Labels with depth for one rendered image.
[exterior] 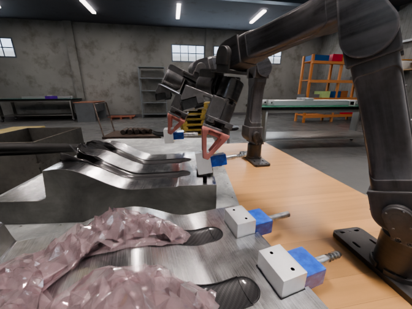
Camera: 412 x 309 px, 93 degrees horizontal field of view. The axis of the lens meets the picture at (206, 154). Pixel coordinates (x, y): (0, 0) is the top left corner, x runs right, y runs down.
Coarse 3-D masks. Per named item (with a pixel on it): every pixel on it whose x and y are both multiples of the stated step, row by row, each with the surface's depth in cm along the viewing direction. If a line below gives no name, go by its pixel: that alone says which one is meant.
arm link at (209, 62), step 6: (198, 60) 67; (204, 60) 67; (210, 60) 68; (264, 60) 73; (192, 66) 67; (210, 66) 69; (258, 66) 73; (264, 66) 73; (270, 66) 74; (192, 72) 69; (258, 72) 74; (264, 72) 74
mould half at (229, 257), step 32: (0, 224) 28; (192, 224) 36; (224, 224) 36; (0, 256) 26; (96, 256) 24; (128, 256) 24; (160, 256) 25; (192, 256) 28; (224, 256) 29; (256, 256) 29; (64, 288) 21
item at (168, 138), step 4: (164, 128) 77; (172, 128) 76; (164, 132) 74; (176, 132) 74; (180, 132) 74; (184, 132) 79; (188, 132) 77; (192, 132) 77; (196, 132) 77; (164, 136) 74; (168, 136) 74; (172, 136) 74; (176, 136) 75; (180, 136) 75; (184, 136) 77; (164, 140) 75; (168, 140) 75; (172, 140) 75
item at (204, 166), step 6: (198, 156) 48; (216, 156) 48; (222, 156) 48; (228, 156) 50; (234, 156) 50; (240, 156) 50; (198, 162) 48; (204, 162) 48; (210, 162) 48; (216, 162) 48; (222, 162) 48; (198, 168) 48; (204, 168) 48; (210, 168) 48
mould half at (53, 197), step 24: (120, 144) 64; (48, 168) 42; (72, 168) 42; (96, 168) 46; (144, 168) 56; (168, 168) 55; (192, 168) 54; (24, 192) 47; (48, 192) 43; (72, 192) 43; (96, 192) 43; (120, 192) 44; (144, 192) 44; (168, 192) 44; (192, 192) 44; (0, 216) 44; (24, 216) 44; (48, 216) 44; (72, 216) 45
